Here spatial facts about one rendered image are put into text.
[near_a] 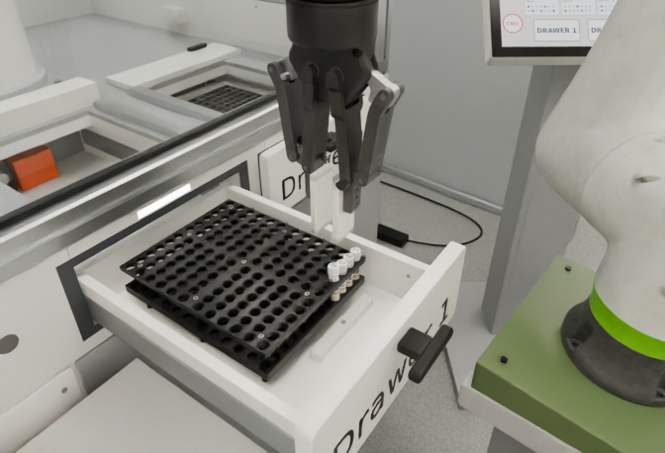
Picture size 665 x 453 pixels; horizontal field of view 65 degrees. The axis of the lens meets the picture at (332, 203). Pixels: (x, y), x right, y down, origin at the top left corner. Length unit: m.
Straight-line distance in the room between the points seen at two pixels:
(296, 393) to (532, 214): 1.05
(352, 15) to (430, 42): 1.87
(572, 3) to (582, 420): 0.85
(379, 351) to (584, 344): 0.29
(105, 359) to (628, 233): 0.62
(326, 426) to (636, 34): 0.49
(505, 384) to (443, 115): 1.79
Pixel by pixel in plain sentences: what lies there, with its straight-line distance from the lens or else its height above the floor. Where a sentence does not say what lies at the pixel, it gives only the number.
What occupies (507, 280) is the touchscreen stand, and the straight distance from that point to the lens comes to 1.62.
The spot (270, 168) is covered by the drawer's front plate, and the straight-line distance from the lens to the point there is 0.78.
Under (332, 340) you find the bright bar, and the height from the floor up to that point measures 0.85.
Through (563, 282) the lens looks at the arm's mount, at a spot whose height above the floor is 0.80.
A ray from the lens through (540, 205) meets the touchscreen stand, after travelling 1.48.
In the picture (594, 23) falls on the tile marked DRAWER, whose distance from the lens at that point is 1.24.
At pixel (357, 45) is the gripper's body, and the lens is 0.43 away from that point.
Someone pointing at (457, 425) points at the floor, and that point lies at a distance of 1.58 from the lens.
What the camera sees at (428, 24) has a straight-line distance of 2.27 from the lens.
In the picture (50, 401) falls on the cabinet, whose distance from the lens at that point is 0.72.
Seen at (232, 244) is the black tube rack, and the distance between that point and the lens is 0.64.
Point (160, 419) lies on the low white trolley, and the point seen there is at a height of 0.76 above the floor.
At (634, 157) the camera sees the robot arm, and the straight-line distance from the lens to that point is 0.62.
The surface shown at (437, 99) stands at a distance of 2.33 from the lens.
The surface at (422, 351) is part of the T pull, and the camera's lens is 0.50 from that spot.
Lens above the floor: 1.29
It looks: 33 degrees down
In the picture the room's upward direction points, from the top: straight up
